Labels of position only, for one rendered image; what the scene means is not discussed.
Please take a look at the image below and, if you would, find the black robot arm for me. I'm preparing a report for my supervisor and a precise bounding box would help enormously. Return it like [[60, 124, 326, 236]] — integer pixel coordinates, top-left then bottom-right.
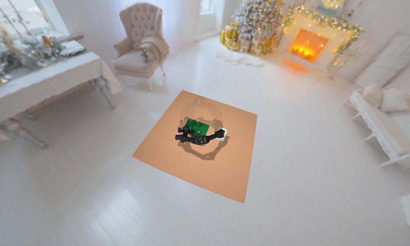
[[175, 126, 225, 145]]

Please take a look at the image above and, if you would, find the green circuit board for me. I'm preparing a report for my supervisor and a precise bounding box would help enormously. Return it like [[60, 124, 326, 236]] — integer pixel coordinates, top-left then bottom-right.
[[185, 118, 209, 138]]

